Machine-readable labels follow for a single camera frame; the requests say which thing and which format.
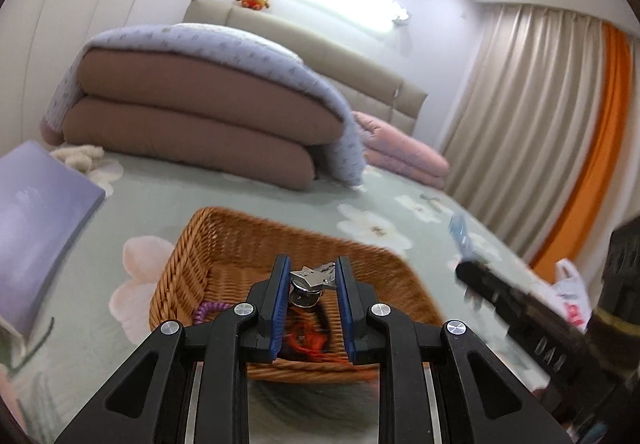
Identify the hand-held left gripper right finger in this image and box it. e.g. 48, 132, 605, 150
335, 255, 576, 444

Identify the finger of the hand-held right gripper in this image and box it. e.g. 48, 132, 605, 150
454, 260, 601, 375
448, 214, 483, 261

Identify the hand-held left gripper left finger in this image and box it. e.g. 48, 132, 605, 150
52, 253, 292, 444

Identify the silver metal keychain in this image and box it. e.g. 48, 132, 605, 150
289, 261, 337, 309

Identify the purple coil hair tie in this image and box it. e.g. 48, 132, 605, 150
192, 301, 236, 327

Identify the brown wicker basket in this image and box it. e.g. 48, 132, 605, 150
149, 207, 443, 385

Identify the white plastic bag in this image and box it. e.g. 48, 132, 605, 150
537, 258, 593, 332

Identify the folded pink blanket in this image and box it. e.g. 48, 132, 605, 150
351, 111, 450, 190

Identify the orange curtain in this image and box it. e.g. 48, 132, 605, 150
530, 22, 631, 285

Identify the beige curtain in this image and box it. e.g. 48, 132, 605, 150
615, 32, 640, 230
442, 4, 608, 250

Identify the green floral bedsheet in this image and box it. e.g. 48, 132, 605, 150
0, 147, 601, 444

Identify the folded brown and lavender quilt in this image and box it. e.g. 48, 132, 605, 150
40, 23, 365, 191

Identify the beige padded headboard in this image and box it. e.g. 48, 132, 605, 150
182, 0, 429, 137

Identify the white plush toy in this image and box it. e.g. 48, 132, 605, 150
50, 144, 106, 172

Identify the purple book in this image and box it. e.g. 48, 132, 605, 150
0, 140, 107, 337

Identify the white wardrobe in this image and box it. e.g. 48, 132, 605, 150
0, 0, 178, 160

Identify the red string cord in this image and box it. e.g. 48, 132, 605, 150
284, 321, 346, 365

